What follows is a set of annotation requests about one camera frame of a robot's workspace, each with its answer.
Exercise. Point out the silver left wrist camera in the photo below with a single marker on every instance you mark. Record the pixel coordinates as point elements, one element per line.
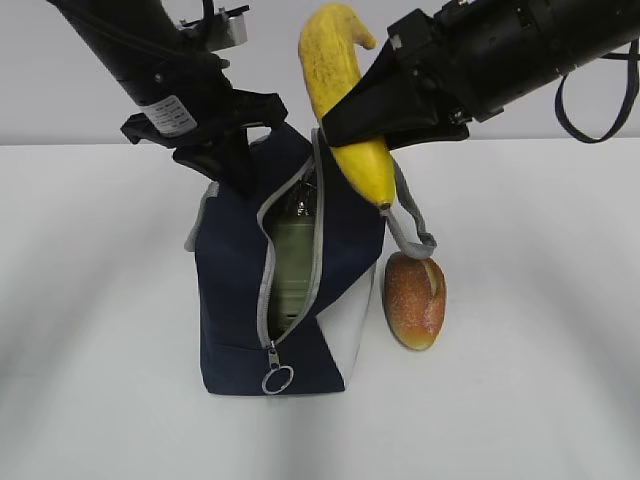
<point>218,29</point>

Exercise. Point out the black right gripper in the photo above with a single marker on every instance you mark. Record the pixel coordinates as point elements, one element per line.
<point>459,52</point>

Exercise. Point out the green lidded lunch box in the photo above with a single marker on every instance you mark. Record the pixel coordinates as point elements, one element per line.
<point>291,227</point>

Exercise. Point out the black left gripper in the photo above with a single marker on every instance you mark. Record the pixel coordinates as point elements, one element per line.
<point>184,102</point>

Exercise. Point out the brown bread roll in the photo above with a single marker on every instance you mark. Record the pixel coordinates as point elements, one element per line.
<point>414,300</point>

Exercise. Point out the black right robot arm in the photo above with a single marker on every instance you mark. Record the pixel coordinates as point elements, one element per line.
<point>550,39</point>

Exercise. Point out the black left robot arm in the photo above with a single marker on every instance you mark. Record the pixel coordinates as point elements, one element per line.
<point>126,35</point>

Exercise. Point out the yellow banana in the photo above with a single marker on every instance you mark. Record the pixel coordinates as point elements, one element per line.
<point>327,53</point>

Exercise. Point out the navy and white lunch bag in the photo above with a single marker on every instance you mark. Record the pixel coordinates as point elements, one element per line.
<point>235,264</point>

